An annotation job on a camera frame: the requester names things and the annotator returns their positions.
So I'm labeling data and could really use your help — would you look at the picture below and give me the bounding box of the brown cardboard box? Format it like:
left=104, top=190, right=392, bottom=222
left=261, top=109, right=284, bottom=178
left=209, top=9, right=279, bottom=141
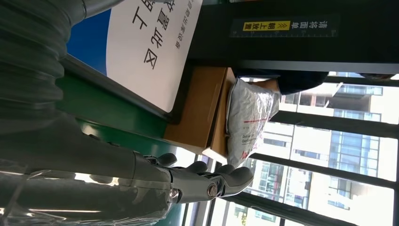
left=163, top=66, right=237, bottom=164

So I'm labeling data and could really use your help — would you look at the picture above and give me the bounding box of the black inbound scanning machine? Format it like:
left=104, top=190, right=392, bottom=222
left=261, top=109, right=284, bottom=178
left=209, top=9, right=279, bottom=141
left=61, top=0, right=399, bottom=125

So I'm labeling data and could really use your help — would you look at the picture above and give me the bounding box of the green topped table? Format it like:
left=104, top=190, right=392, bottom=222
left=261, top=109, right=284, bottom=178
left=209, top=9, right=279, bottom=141
left=56, top=73, right=170, bottom=139

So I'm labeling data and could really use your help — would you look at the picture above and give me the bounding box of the white blue instruction sign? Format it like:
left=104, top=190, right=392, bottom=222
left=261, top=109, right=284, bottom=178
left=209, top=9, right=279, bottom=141
left=67, top=0, right=203, bottom=113

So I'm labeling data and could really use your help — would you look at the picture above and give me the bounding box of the person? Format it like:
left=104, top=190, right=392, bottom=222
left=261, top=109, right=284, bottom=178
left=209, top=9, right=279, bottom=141
left=235, top=69, right=329, bottom=96

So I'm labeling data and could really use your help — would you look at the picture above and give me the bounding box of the black yellow ruler label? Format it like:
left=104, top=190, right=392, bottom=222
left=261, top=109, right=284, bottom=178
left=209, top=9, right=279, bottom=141
left=230, top=14, right=340, bottom=39

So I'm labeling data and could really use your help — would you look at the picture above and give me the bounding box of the black window frame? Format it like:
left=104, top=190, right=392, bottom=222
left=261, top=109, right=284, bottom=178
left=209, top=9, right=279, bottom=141
left=181, top=72, right=399, bottom=226

